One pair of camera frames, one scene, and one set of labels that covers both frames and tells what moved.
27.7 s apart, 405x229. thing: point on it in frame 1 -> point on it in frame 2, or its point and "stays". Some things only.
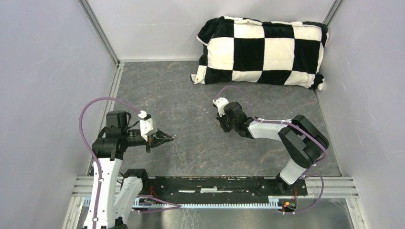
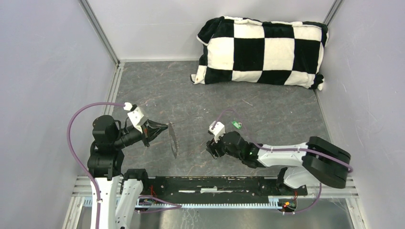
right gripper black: x=225 y=129 -> x=211 y=146
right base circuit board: x=287 y=204 stays
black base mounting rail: x=222 y=188 stays
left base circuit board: x=146 y=202 stays
